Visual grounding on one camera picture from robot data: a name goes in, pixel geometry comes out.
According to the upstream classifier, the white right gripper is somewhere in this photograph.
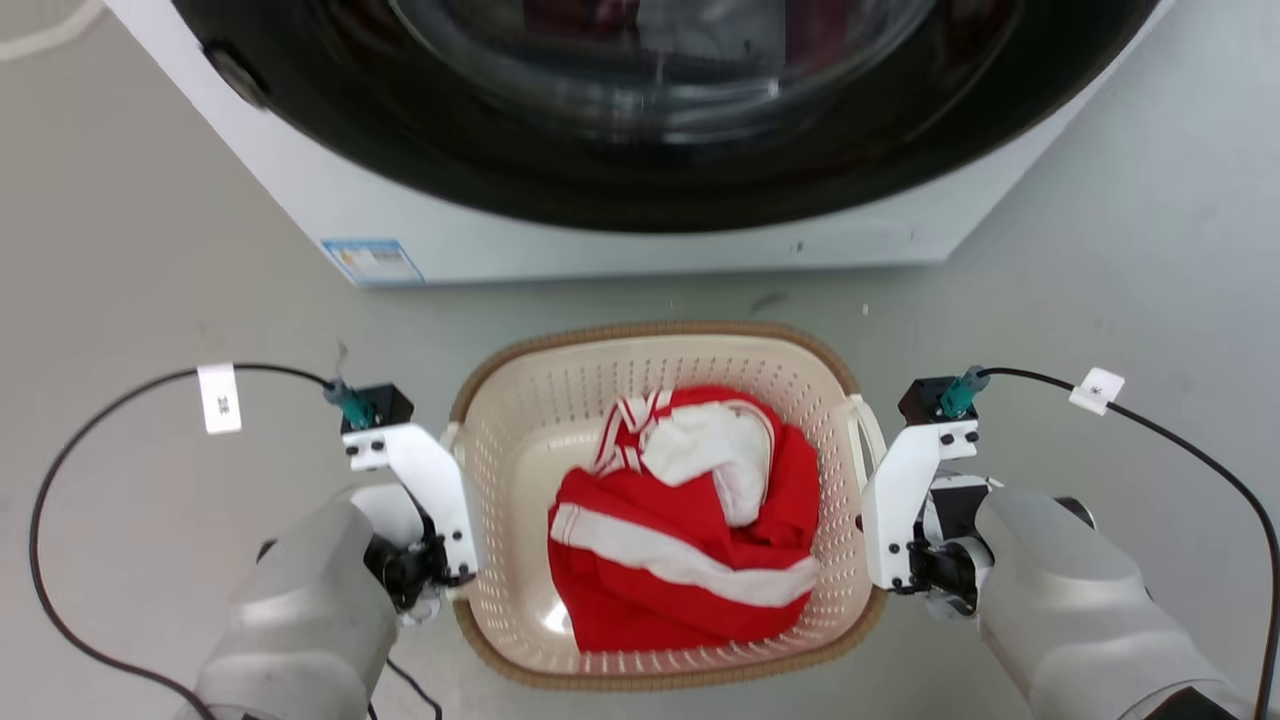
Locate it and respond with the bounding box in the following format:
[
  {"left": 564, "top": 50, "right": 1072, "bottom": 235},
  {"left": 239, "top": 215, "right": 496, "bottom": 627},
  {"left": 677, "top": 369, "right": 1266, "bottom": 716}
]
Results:
[{"left": 860, "top": 419, "right": 987, "bottom": 613}]

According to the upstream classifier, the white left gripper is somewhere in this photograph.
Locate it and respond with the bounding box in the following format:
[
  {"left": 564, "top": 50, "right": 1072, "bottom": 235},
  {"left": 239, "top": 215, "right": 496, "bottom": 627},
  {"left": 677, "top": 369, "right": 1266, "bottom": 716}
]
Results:
[{"left": 344, "top": 422, "right": 479, "bottom": 613}]

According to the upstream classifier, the cream plastic laundry basket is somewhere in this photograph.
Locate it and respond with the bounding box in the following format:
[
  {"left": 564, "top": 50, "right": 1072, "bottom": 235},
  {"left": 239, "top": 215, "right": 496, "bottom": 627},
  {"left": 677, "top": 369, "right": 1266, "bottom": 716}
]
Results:
[{"left": 447, "top": 320, "right": 889, "bottom": 693}]

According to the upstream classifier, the blue white energy label sticker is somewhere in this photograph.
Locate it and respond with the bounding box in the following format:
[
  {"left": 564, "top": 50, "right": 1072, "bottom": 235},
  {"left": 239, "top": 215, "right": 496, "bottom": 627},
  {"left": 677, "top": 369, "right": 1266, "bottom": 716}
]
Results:
[{"left": 322, "top": 238, "right": 426, "bottom": 287}]

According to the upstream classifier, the red and white garment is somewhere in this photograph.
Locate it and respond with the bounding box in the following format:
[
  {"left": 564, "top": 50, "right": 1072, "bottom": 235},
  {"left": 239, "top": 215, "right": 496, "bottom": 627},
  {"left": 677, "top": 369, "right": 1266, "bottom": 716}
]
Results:
[{"left": 547, "top": 385, "right": 823, "bottom": 654}]

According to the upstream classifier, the white washing machine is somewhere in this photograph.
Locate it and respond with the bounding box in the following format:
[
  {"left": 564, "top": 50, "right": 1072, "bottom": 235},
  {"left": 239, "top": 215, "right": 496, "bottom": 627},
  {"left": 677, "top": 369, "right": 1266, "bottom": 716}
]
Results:
[{"left": 105, "top": 0, "right": 1176, "bottom": 289}]

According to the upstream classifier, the black round washer door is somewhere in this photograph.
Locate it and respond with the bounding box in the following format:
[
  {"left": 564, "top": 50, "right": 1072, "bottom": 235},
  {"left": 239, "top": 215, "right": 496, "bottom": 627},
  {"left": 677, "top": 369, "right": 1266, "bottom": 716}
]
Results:
[{"left": 172, "top": 0, "right": 1161, "bottom": 235}]

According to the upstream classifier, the dark grey washer door latch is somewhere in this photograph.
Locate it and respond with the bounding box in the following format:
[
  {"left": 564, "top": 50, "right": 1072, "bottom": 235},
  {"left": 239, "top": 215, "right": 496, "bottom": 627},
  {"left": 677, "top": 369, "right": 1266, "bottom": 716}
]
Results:
[{"left": 204, "top": 44, "right": 271, "bottom": 109}]

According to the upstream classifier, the teal left cable plug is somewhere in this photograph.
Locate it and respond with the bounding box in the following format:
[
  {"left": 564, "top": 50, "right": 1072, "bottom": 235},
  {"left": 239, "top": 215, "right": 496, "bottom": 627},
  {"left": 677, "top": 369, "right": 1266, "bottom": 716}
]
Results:
[{"left": 322, "top": 378, "right": 377, "bottom": 430}]

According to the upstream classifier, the teal cable plug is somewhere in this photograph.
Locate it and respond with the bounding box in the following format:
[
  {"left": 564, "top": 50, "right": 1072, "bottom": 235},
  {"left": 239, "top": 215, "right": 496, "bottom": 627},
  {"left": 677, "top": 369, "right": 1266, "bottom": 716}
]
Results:
[
  {"left": 322, "top": 378, "right": 377, "bottom": 430},
  {"left": 939, "top": 365, "right": 991, "bottom": 420}
]

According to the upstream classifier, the teal right cable plug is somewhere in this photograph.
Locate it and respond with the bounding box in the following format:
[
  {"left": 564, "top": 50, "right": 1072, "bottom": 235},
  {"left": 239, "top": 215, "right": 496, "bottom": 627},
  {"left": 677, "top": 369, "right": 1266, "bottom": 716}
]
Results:
[{"left": 939, "top": 365, "right": 991, "bottom": 420}]

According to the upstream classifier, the white left cable tag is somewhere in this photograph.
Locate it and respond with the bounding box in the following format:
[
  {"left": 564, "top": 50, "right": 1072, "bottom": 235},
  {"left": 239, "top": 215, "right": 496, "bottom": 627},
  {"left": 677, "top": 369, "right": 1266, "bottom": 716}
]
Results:
[{"left": 197, "top": 362, "right": 244, "bottom": 436}]

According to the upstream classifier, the white cable tag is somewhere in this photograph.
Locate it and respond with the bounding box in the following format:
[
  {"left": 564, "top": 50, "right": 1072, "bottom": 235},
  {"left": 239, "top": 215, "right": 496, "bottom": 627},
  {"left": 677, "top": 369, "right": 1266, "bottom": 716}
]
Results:
[
  {"left": 197, "top": 362, "right": 244, "bottom": 436},
  {"left": 1068, "top": 367, "right": 1126, "bottom": 417}
]

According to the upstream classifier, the white right cable tag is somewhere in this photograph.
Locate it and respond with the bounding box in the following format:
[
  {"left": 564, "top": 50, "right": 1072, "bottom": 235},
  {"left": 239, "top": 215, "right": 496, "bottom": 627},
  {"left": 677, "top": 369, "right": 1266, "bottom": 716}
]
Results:
[{"left": 1068, "top": 367, "right": 1126, "bottom": 417}]

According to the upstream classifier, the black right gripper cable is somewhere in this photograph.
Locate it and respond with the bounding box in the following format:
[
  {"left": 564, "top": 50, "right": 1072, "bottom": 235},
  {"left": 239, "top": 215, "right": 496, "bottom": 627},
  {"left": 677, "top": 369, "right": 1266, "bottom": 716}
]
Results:
[{"left": 978, "top": 367, "right": 1280, "bottom": 720}]

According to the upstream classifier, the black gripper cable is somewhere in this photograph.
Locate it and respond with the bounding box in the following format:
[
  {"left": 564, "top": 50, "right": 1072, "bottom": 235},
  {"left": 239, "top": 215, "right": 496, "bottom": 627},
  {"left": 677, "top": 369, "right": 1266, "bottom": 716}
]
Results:
[
  {"left": 978, "top": 367, "right": 1280, "bottom": 720},
  {"left": 28, "top": 363, "right": 346, "bottom": 720}
]

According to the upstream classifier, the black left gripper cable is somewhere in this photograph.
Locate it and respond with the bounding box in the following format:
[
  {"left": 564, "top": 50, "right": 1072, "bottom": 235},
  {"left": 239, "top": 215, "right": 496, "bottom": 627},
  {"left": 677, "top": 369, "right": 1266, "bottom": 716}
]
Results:
[{"left": 28, "top": 363, "right": 346, "bottom": 720}]

